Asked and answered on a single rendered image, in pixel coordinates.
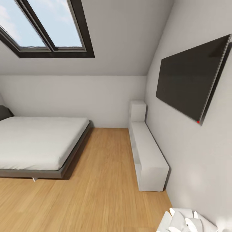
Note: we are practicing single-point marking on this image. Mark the wall mounted tv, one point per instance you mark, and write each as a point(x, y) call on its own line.
point(186, 79)

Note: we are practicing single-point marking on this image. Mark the bookcase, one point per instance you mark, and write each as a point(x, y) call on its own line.
point(150, 166)

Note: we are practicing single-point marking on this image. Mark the fixed window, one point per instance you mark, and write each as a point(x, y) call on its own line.
point(45, 28)

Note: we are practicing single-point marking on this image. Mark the bed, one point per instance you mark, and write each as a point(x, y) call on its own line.
point(39, 147)

